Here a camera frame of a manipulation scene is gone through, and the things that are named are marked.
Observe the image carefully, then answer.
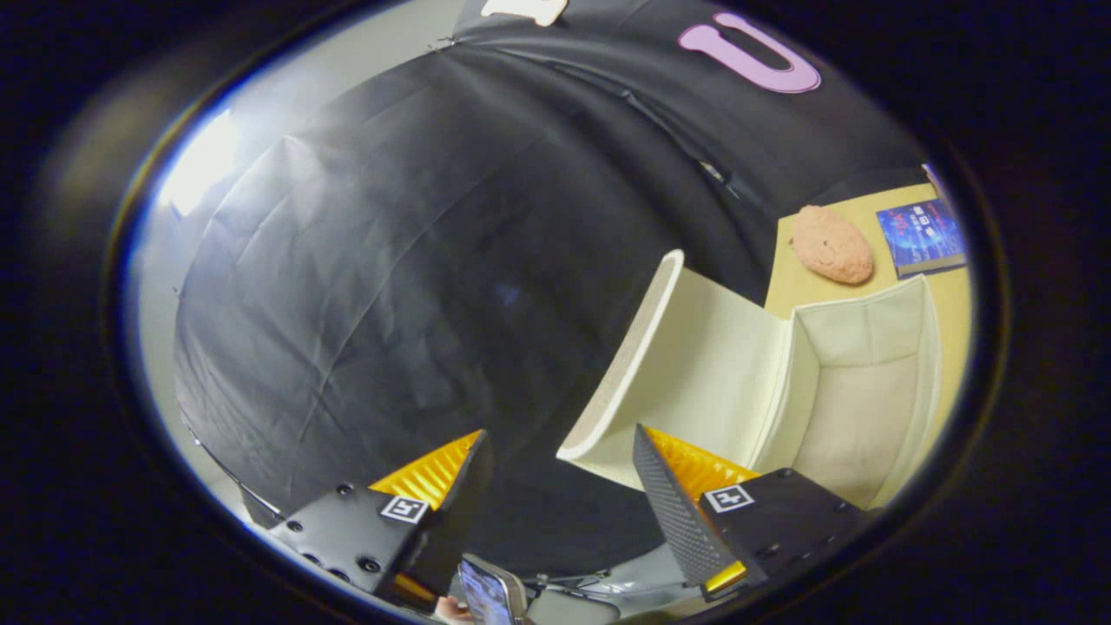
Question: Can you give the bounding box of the black backdrop cloth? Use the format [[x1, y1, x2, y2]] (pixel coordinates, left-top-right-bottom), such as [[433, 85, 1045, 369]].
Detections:
[[172, 0, 931, 578]]

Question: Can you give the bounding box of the dark blue cover book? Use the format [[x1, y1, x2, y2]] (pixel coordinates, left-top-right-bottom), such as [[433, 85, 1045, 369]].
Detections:
[[876, 199, 968, 280]]

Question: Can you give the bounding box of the smartphone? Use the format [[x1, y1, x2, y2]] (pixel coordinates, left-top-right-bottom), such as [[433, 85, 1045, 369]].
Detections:
[[457, 555, 529, 625]]

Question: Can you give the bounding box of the orange plush toy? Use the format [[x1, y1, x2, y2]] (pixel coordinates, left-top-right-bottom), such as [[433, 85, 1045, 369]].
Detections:
[[791, 205, 874, 286]]

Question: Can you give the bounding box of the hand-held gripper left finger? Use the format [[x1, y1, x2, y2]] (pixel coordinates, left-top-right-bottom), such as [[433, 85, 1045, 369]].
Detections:
[[267, 429, 495, 609]]

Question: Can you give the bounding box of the beige fabric storage box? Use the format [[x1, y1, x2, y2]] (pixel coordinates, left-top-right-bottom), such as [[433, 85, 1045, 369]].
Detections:
[[555, 249, 944, 510]]

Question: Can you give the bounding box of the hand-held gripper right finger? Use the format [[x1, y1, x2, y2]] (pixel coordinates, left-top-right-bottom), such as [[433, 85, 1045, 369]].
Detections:
[[632, 424, 869, 604]]

